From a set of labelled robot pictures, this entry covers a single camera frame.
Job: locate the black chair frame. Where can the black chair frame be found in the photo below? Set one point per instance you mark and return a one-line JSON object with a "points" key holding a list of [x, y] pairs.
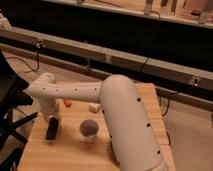
{"points": [[12, 94]]}

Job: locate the white eraser block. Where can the white eraser block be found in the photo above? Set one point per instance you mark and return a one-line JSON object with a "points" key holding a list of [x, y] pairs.
{"points": [[93, 107]]}

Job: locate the small orange carrot toy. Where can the small orange carrot toy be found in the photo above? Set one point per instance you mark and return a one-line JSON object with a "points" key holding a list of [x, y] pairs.
{"points": [[67, 103]]}

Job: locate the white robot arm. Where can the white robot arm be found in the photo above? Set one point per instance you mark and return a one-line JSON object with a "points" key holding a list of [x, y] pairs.
{"points": [[133, 140]]}

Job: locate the grey ceramic cup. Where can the grey ceramic cup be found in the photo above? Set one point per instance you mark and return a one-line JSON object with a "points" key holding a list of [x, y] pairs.
{"points": [[89, 129]]}

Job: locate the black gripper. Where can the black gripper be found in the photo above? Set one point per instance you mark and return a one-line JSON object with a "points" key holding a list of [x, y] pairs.
{"points": [[52, 129]]}

